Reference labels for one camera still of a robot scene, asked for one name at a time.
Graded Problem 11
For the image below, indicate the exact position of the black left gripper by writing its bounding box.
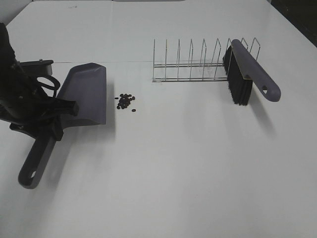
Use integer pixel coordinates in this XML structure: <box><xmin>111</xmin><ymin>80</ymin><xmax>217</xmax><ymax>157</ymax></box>
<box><xmin>0</xmin><ymin>61</ymin><xmax>79</xmax><ymax>141</ymax></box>

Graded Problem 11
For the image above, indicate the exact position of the purple plastic dustpan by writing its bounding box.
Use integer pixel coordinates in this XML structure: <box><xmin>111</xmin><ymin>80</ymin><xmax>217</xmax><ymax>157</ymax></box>
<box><xmin>18</xmin><ymin>63</ymin><xmax>106</xmax><ymax>189</ymax></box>

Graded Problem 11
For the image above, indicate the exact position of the pile of coffee beans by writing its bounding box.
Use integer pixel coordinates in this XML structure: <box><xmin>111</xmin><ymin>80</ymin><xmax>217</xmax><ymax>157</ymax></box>
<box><xmin>114</xmin><ymin>93</ymin><xmax>136</xmax><ymax>110</ymax></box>

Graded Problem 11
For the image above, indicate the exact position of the purple brush with black bristles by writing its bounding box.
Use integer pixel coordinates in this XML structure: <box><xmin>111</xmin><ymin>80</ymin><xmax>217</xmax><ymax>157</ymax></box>
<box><xmin>223</xmin><ymin>39</ymin><xmax>281</xmax><ymax>106</ymax></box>

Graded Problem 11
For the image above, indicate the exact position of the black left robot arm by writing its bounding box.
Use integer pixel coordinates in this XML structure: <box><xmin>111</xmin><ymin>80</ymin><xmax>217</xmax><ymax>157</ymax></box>
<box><xmin>0</xmin><ymin>23</ymin><xmax>78</xmax><ymax>141</ymax></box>

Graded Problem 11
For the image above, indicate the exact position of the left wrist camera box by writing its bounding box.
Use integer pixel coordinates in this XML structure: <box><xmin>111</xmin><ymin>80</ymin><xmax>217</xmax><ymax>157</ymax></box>
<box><xmin>20</xmin><ymin>59</ymin><xmax>54</xmax><ymax>76</ymax></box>

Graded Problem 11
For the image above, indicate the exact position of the chrome wire dish rack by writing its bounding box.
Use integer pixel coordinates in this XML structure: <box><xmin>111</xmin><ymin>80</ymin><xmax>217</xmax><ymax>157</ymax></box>
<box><xmin>151</xmin><ymin>37</ymin><xmax>261</xmax><ymax>83</ymax></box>

